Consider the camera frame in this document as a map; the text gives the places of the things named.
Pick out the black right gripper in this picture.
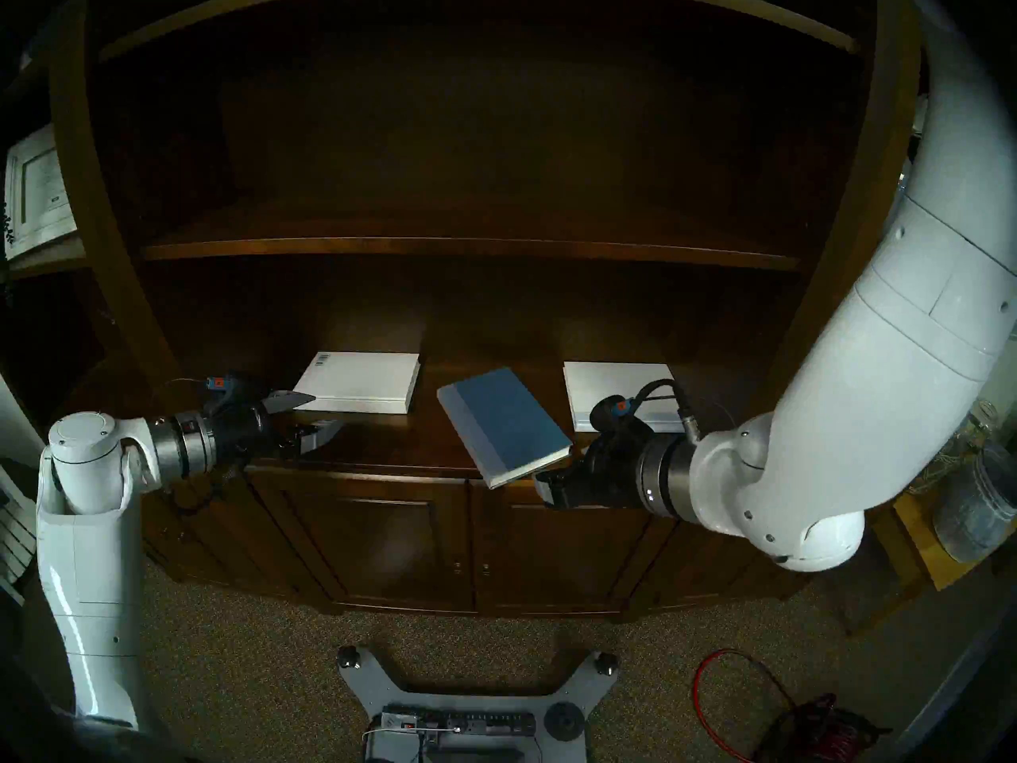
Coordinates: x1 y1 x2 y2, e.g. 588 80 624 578
534 434 648 510

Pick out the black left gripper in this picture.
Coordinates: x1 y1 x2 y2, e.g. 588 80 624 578
211 388 344 472

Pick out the blue hardcover book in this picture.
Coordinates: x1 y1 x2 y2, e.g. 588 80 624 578
436 366 574 490

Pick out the white book with barcode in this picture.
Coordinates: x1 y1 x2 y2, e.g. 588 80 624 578
292 351 422 415

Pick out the white book with grey spine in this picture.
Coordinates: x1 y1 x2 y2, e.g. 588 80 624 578
563 361 692 433

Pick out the grey power strip box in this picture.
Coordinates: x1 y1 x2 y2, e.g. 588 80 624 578
365 706 549 763

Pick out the white slatted chair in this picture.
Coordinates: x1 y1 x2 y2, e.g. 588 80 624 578
0 463 41 603

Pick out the dark wooden bookshelf cabinet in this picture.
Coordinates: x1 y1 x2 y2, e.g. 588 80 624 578
0 0 994 619

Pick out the dark hanging vine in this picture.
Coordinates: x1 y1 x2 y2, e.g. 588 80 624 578
0 197 17 309

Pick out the white framed certificate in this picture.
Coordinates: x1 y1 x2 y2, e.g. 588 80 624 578
4 124 79 261

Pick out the light wooden side table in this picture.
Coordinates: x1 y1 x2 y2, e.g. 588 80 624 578
846 499 1017 639

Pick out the clear glass jar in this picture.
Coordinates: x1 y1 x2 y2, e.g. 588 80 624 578
914 400 1002 492

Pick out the grey ribbed bucket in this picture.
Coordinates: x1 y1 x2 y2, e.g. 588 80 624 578
934 443 1017 564

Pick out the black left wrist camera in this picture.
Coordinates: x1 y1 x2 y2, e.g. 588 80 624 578
203 372 259 411

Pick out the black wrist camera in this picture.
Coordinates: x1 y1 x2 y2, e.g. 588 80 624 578
588 394 640 440
203 372 259 411

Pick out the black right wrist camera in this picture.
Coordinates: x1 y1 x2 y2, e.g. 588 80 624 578
588 394 640 440

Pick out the thin grey camera cable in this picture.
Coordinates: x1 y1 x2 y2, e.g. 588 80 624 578
151 378 209 420

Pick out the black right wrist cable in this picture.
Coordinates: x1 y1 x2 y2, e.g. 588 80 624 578
632 378 708 444

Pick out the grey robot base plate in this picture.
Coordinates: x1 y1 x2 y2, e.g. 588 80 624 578
338 645 621 763

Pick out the thick red cable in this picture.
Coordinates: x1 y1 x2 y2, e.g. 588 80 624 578
693 649 799 763

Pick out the black and red cable reel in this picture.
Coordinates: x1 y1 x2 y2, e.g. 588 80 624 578
755 694 891 763

